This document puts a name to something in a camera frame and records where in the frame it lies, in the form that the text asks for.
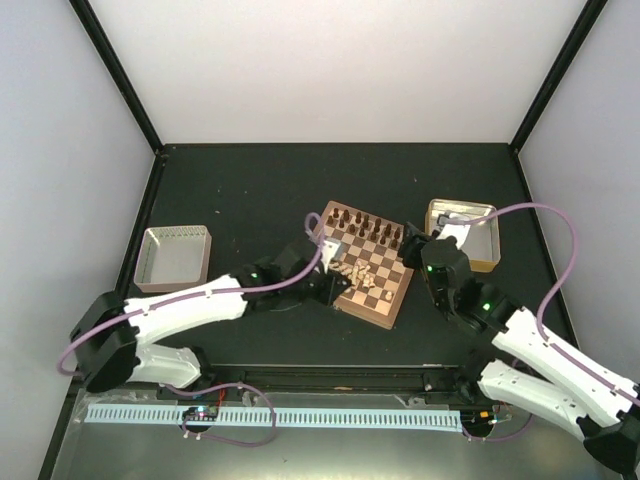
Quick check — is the wooden chess board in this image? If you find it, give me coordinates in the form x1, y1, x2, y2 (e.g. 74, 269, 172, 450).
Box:
321, 201, 413, 330

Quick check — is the light blue slotted cable duct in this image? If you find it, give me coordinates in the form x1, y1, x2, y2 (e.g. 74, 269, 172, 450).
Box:
84, 404, 462, 433

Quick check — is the row of dark chess pieces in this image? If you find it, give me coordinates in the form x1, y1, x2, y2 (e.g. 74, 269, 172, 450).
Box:
321, 201, 404, 250

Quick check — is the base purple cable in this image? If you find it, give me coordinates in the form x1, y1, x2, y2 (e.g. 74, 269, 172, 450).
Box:
459, 404, 536, 445
164, 382, 280, 446

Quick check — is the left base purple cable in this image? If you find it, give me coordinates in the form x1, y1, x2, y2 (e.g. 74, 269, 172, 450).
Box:
164, 382, 280, 446

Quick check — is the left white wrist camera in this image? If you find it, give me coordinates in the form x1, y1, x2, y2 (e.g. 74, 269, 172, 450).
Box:
321, 237, 344, 271

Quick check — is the pile of light chess pieces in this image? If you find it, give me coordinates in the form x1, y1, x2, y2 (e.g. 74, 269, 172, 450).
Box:
329, 260, 395, 303

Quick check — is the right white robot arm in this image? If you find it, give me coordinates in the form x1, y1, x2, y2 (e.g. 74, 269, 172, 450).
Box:
399, 223, 639, 477

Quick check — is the pink plastic tray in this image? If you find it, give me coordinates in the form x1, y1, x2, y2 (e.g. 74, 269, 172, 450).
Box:
133, 225, 211, 293

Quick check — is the silver metal tin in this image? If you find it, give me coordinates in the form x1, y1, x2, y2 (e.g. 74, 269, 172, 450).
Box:
425, 199, 501, 273

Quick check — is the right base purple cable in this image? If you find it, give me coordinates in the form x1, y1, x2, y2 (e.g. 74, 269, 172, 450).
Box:
459, 404, 536, 445

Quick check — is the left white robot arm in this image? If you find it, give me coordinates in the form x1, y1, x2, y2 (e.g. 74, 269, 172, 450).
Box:
61, 239, 351, 399

